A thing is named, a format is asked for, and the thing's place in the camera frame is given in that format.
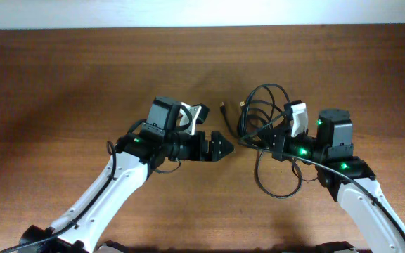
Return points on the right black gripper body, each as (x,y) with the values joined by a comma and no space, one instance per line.
(278,143)

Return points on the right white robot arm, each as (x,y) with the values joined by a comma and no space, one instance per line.
(349,179)

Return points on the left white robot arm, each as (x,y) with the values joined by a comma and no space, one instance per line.
(168,133)

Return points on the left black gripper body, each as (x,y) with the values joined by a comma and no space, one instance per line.
(190,147)

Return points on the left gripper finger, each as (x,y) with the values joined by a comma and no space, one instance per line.
(218,152)
(219,142)

